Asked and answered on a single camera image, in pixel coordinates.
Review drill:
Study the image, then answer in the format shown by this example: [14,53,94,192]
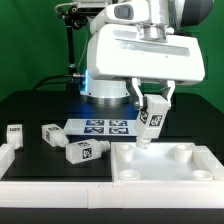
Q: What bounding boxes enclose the grey camera on stand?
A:
[77,0,108,14]

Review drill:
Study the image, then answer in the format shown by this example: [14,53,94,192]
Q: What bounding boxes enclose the black camera stand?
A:
[55,3,87,89]

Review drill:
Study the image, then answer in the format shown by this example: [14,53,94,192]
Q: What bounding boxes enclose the white square tabletop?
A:
[111,142,224,182]

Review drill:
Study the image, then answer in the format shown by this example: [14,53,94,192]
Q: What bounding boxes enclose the white fence rail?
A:
[0,144,15,179]
[0,181,224,209]

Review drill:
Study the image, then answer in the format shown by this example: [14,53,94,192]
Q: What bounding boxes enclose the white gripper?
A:
[87,0,205,110]

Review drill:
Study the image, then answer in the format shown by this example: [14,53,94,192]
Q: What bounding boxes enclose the black cables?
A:
[31,74,86,92]

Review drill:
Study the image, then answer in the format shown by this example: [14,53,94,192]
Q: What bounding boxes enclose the white left fence rail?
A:
[0,144,15,179]

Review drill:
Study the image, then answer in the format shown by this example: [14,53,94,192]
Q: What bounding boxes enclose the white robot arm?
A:
[81,0,214,110]

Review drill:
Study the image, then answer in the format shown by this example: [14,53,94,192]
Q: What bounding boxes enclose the white tag sheet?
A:
[64,119,136,136]

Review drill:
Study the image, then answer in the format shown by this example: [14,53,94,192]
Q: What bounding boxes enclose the white front fence rail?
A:
[0,181,224,209]

